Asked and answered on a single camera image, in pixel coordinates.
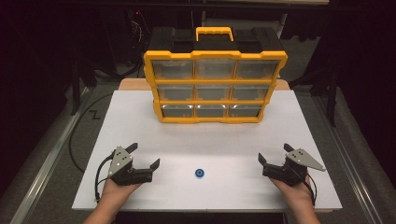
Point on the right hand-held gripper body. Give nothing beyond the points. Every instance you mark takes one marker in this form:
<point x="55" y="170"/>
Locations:
<point x="289" y="171"/>

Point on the aluminium floor rail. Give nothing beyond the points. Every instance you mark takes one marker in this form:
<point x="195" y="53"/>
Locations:
<point x="46" y="169"/>
<point x="355" y="177"/>

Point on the person's left hand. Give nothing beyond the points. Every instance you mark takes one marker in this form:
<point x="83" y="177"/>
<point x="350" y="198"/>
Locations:
<point x="113" y="191"/>

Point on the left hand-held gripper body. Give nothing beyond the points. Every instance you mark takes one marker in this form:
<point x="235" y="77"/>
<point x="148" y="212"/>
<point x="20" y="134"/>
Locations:
<point x="120" y="165"/>

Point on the small blue wheel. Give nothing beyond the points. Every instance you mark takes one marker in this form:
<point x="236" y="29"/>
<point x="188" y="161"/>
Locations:
<point x="197" y="173"/>

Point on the person's right hand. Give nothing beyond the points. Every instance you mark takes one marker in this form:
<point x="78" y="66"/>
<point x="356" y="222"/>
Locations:
<point x="297" y="194"/>

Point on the black metal stand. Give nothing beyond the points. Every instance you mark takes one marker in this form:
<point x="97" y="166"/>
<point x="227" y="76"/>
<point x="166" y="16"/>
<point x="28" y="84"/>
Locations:
<point x="333" y="102"/>
<point x="75" y="93"/>

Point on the set of clear bins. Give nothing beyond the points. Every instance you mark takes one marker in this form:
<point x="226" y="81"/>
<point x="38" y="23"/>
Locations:
<point x="174" y="70"/>

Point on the clear plastic drawer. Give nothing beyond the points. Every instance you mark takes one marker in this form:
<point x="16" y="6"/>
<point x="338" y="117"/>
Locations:
<point x="257" y="70"/>

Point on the yellow black organizer cabinet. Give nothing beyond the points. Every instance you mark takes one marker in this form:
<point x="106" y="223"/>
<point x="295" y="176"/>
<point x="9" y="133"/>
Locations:
<point x="214" y="81"/>

